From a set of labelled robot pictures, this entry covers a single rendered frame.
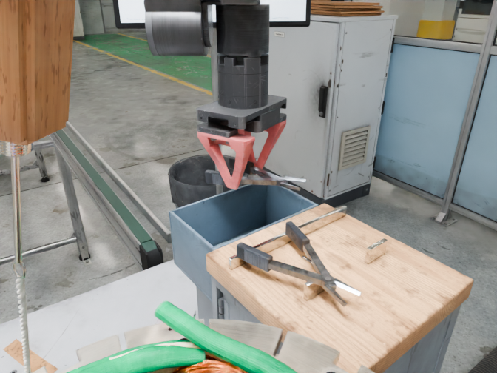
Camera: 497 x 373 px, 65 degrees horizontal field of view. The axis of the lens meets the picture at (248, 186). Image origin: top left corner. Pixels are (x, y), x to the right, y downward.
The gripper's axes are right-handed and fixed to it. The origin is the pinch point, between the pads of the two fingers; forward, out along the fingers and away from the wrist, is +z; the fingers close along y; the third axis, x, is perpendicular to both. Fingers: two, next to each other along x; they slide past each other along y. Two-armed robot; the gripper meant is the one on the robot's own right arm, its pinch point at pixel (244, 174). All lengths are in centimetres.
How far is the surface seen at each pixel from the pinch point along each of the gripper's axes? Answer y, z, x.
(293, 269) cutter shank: 11.0, 2.5, 12.5
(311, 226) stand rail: 0.7, 4.0, 9.9
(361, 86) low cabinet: -199, 29, -45
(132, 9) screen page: -39, -17, -59
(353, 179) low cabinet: -203, 93, -44
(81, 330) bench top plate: 10.4, 33.3, -28.1
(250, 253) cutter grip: 11.2, 2.2, 7.9
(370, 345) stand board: 13.4, 5.0, 20.8
